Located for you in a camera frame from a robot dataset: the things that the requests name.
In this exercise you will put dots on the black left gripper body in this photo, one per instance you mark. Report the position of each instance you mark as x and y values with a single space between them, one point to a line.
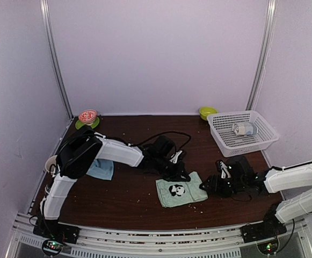
168 170

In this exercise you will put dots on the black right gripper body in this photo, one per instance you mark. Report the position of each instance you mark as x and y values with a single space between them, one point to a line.
224 190

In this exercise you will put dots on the mint green panda towel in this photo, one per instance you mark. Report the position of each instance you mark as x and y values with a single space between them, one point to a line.
174 194

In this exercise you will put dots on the white perforated plastic basket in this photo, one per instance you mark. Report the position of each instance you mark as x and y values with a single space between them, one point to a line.
231 144

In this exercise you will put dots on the light blue towel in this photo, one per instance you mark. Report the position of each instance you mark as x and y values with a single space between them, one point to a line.
101 169

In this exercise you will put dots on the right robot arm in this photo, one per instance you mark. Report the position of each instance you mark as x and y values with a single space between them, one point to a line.
236 175

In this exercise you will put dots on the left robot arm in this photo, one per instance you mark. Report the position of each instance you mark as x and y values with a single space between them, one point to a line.
75 157

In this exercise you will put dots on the rolled towel in basket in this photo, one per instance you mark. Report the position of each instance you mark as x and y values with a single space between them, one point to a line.
244 128

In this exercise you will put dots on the lime green bowl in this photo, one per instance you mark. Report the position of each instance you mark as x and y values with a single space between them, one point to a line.
205 111

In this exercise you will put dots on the red patterned small bowl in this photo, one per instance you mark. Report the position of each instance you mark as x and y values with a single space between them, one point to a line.
88 116

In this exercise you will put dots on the green saucer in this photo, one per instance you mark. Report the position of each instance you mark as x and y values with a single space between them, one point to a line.
80 124

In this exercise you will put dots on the beige printed mug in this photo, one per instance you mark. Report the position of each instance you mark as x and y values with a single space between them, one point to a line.
50 164

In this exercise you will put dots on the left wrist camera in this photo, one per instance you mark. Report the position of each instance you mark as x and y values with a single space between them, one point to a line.
178 156

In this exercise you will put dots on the front aluminium rail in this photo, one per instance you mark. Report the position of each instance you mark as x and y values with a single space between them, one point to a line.
224 241

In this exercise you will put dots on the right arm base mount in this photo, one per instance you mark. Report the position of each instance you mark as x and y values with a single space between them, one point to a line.
265 233

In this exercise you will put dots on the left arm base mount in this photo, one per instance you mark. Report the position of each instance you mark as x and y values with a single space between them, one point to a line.
56 234

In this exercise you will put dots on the right aluminium corner post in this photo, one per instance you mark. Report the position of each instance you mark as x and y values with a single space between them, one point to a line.
263 55

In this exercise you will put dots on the aluminium corner post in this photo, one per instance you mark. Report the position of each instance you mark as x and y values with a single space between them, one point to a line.
53 55
263 55

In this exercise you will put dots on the left aluminium corner post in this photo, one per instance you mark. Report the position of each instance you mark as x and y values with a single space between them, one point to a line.
53 55

